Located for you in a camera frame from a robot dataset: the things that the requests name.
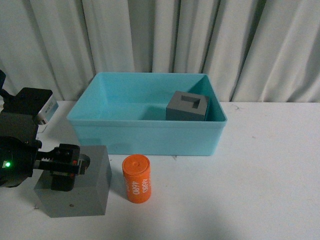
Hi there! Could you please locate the gray block with L recess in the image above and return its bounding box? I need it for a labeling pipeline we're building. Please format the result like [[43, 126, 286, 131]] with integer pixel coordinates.
[[165, 91, 210, 121]]

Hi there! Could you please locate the orange cylinder with white text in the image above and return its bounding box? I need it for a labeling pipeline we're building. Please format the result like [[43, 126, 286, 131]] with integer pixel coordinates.
[[122, 154, 152, 204]]

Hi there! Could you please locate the light blue plastic box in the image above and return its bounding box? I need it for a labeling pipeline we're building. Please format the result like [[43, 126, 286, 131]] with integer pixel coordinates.
[[67, 72, 228, 156]]

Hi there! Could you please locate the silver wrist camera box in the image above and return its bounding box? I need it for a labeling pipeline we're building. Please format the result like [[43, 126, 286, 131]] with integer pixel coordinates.
[[35, 89, 59, 125]]

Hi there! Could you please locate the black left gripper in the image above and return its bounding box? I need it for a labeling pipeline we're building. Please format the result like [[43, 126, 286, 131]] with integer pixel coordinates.
[[0, 87, 90, 192]]

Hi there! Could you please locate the pale gray curtain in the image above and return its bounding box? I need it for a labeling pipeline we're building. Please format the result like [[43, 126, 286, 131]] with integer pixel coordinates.
[[0, 0, 320, 103]]

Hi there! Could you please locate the large plain gray block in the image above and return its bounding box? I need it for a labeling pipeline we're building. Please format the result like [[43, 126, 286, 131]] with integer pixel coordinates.
[[33, 145, 112, 218]]

